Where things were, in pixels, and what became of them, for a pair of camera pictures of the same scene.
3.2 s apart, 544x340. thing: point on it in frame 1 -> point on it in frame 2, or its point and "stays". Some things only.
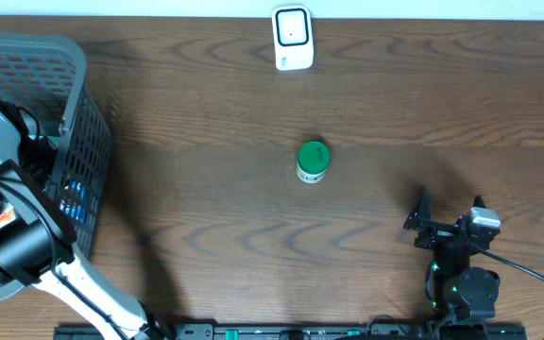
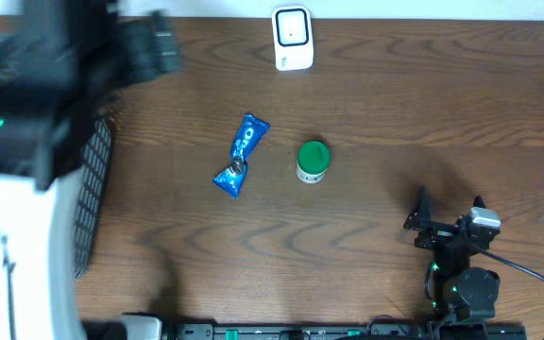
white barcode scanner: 293,37 stays
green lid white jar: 313,161 stays
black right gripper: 421,212 stays
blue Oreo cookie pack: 74,201 -> 250,134
